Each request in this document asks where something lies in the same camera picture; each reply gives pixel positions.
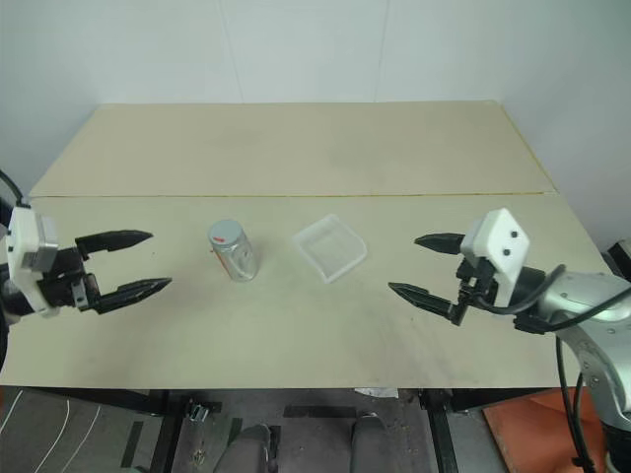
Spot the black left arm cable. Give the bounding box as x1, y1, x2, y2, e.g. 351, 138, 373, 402
0, 169, 32, 209

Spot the clear plastic container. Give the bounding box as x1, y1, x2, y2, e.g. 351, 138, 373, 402
290, 212, 369, 286

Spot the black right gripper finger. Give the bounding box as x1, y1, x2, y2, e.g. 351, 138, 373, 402
413, 231, 468, 257
386, 281, 468, 327

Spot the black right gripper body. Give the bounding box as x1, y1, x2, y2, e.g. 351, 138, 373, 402
455, 254, 500, 309

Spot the thin white floor cable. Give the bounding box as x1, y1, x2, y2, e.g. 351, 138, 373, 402
0, 390, 101, 473

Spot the black floor tape strip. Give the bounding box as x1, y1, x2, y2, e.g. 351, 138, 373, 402
284, 404, 357, 419

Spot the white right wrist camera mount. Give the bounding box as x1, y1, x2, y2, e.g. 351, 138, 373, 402
459, 207, 531, 309

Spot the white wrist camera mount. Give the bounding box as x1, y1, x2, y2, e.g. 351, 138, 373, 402
459, 207, 531, 309
6, 205, 61, 319

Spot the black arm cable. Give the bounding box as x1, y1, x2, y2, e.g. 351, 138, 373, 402
0, 169, 32, 209
473, 262, 631, 473

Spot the light blue jar lid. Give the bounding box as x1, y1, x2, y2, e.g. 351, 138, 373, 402
208, 219, 247, 249

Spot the clear plastic jar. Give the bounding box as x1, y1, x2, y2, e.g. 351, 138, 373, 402
207, 219, 261, 286

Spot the orange floor mat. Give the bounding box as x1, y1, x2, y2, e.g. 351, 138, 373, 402
481, 385, 613, 460

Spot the black box with silver edge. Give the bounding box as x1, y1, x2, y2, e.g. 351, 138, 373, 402
604, 239, 631, 283

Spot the grey rounded robot foot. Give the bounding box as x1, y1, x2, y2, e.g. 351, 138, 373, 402
222, 422, 278, 473
349, 411, 394, 473

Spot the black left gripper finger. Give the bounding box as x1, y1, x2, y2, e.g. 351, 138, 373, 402
74, 229, 155, 262
93, 277, 174, 316

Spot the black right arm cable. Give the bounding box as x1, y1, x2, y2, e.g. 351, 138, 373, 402
473, 262, 631, 473

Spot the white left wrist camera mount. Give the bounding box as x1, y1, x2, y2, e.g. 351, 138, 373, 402
6, 205, 61, 319

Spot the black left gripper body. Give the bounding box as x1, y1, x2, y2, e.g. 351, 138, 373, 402
35, 244, 104, 312

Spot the black table frame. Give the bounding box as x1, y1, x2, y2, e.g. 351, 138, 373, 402
0, 386, 568, 473

